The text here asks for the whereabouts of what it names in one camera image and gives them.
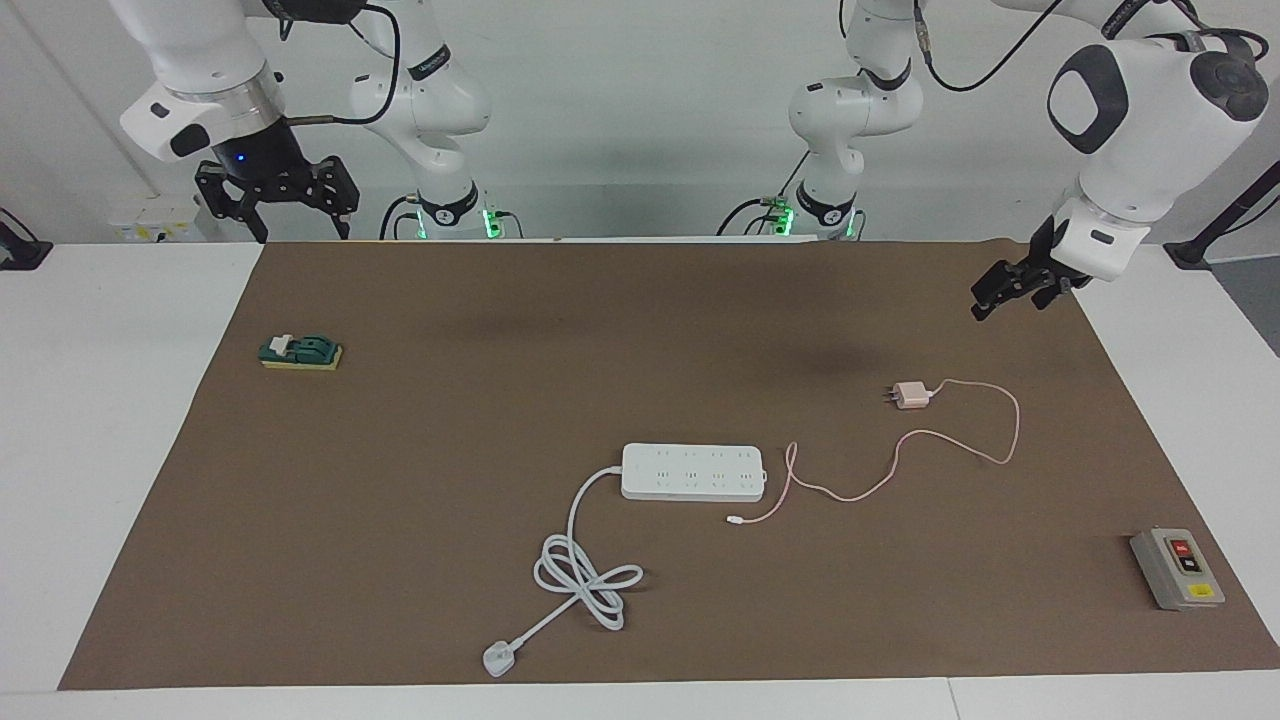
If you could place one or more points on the white wall socket box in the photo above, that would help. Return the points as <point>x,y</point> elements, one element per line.
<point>150,220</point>

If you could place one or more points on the green knife switch yellow base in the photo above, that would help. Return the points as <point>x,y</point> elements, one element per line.
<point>310,352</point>

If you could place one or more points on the brown table mat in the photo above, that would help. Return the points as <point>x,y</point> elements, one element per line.
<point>400,600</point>

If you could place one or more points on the white power strip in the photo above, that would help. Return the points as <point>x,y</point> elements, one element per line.
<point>690,472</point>

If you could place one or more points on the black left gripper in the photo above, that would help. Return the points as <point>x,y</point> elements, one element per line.
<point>1045,262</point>

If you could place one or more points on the pink wall charger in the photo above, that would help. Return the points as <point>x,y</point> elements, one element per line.
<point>910,395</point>

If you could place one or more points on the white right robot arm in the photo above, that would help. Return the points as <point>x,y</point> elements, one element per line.
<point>200,60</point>

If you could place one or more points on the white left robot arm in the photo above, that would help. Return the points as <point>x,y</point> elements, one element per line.
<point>1140,130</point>

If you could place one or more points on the green lit base connector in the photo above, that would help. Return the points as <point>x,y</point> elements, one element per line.
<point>782,215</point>
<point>490,222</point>

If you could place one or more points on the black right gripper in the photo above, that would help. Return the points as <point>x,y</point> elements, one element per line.
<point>260,160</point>

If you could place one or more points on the grey on off switch box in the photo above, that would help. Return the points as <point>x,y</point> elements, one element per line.
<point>1165,575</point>

